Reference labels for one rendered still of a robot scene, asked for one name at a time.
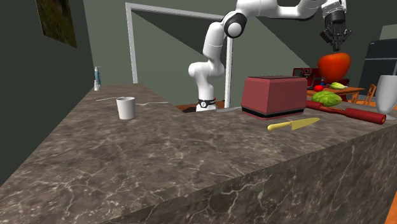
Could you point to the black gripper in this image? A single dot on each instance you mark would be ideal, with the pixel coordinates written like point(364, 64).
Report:
point(335, 21)

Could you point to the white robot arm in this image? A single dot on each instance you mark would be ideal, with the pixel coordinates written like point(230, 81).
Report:
point(214, 46)

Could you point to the large orange red round object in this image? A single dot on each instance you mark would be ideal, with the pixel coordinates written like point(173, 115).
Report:
point(334, 66)

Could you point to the red coffee machine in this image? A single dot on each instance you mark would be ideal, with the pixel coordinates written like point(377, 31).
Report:
point(311, 74)

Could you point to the black refrigerator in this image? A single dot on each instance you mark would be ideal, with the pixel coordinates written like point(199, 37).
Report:
point(377, 65)

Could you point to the yellow green vegetable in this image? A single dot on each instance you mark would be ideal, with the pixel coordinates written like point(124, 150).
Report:
point(337, 86)

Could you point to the small red tomato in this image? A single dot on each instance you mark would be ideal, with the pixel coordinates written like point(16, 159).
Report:
point(318, 88)

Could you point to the wooden table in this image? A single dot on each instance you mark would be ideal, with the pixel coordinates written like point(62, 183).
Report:
point(352, 90)

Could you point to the green lettuce head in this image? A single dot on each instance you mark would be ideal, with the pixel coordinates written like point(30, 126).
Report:
point(327, 98)

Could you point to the wooden chair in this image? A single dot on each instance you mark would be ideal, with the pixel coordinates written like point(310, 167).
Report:
point(369, 94)

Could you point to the white goblet vase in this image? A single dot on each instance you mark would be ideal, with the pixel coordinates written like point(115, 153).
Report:
point(387, 93)

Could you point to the red rolling pin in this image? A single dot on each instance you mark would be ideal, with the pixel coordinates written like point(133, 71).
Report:
point(356, 113)

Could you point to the red toaster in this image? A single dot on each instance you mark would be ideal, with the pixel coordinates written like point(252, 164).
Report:
point(273, 94)

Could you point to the yellow knife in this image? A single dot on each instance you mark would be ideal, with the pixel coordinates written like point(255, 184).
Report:
point(297, 123)

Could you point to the silver butter knife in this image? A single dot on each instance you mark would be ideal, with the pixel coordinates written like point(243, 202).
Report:
point(228, 109)

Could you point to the brown robot stand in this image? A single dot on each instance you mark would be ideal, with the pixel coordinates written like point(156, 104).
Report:
point(189, 108)

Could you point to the silver spoon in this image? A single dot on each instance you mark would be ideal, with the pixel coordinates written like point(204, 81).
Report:
point(152, 103)

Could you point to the white mug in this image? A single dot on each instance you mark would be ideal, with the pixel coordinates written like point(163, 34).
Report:
point(126, 108)

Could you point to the blue bottle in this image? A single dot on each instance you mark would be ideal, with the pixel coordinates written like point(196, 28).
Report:
point(97, 76)

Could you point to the small white bottle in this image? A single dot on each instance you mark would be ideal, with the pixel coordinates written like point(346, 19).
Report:
point(96, 86)

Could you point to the grey door frame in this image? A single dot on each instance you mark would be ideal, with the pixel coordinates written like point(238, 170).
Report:
point(132, 46)

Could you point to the dark wall picture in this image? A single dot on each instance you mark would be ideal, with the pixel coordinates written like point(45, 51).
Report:
point(57, 20)

